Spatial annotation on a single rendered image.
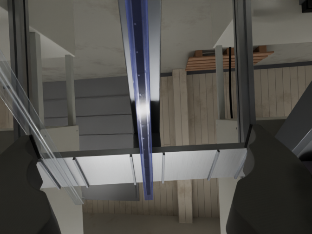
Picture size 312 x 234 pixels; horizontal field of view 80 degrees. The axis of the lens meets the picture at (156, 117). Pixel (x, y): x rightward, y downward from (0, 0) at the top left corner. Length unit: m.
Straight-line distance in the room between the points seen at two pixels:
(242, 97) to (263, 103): 3.92
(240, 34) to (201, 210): 4.34
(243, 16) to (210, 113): 3.66
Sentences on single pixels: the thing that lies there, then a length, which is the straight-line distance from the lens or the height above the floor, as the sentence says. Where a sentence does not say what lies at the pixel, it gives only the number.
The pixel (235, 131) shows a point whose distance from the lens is 0.79.
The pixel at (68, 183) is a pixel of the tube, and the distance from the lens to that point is 0.29.
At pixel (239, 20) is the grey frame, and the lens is 0.67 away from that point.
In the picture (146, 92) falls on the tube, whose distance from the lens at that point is 0.16.
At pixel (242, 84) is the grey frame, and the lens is 0.62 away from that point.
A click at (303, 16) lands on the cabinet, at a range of 0.97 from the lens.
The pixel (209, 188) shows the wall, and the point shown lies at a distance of 4.56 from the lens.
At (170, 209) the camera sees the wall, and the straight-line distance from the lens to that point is 4.76.
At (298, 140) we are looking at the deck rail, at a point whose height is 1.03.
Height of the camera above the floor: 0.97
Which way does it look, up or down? level
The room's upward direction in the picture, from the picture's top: 177 degrees clockwise
